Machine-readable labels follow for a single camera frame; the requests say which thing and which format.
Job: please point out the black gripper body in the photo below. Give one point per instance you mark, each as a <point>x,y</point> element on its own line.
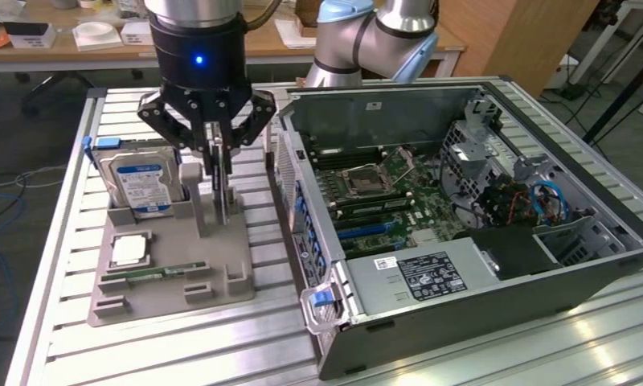
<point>202,72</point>

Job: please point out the graphics card with metal bracket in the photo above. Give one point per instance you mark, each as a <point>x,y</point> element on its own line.
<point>223,201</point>

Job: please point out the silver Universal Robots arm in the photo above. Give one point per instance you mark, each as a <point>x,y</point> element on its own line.
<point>354,40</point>

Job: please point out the white labelled box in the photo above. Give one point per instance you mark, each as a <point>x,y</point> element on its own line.
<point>136,34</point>

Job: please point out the hard disk in blue caddy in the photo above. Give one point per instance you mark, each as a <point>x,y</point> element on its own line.
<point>139,185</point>

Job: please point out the white paper booklet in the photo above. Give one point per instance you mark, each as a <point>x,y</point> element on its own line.
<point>292,38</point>

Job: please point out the black office chair base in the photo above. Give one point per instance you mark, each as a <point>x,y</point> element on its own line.
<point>54,86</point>

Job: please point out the white box with round dish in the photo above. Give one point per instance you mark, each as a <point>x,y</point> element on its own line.
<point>96,36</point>

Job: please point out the wooden desk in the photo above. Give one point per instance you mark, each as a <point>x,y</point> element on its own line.
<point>59,56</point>

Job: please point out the brown cardboard box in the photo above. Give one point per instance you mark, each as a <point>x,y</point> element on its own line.
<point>307,12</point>

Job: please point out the CPU socket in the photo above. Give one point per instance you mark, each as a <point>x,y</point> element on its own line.
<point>364,179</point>

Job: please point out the metal socket cover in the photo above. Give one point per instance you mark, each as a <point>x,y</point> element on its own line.
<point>398,163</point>

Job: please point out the white box with black lid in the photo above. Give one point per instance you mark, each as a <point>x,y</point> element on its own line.
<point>33,40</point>

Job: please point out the RAM stick with label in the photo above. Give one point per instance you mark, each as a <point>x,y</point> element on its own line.
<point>375,207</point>

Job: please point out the grey parts rack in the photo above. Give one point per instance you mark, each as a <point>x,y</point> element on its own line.
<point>178,249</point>

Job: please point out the silver CPU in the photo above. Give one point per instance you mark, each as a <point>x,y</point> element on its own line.
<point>130,250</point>

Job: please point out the blue expansion slot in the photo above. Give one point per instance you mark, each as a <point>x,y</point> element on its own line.
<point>364,231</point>

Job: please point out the green motherboard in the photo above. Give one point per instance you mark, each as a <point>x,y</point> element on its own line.
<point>398,225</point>

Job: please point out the green RAM stick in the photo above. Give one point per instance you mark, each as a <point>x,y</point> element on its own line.
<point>152,274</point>

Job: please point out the crumpled plastic bag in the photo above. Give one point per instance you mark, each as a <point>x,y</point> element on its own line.
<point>1,8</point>

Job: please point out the metal disk bay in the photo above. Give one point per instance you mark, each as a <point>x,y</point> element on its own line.
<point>472,157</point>

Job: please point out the blue case latch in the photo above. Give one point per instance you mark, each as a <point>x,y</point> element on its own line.
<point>322,299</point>

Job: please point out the grey power supply unit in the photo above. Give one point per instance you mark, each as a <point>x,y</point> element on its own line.
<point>375,285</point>

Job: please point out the wooden cabinet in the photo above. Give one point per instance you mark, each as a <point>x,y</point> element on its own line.
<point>515,36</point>

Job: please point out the black open PC case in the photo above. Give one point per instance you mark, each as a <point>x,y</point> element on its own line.
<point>462,329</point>

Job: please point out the black slanted stand pole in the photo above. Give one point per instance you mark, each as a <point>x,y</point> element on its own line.
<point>624,86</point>

